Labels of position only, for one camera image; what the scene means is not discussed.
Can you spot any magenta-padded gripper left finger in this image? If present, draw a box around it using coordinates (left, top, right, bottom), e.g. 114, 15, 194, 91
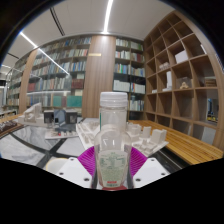
56, 146, 98, 190

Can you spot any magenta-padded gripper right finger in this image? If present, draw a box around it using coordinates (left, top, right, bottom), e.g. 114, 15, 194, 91
128, 146, 171, 190

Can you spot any clear plastic drink bottle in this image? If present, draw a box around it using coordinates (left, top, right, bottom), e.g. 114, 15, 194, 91
93, 91, 133, 190

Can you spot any white city block model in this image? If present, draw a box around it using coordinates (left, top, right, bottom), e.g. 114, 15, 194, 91
75, 116, 170, 158

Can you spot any flat round red coaster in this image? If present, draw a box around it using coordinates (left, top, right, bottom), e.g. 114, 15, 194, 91
99, 184, 130, 192

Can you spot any curved wooden slatted bench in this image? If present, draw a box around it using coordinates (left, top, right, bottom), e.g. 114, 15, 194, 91
128, 119, 224, 166

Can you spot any dark cube architectural model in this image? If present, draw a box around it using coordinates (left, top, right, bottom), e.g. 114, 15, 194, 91
43, 109, 81, 140

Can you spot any white ramp architectural model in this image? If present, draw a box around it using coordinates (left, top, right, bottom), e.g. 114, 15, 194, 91
17, 102, 46, 127

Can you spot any wooden cubby shelf unit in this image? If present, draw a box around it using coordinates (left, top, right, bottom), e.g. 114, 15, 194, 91
143, 9, 224, 151

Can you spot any straight ceiling light strip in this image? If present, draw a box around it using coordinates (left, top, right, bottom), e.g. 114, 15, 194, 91
102, 0, 115, 35

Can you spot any tall wall bookshelf with books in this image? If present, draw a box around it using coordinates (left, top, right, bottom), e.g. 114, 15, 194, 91
4, 34, 147, 121

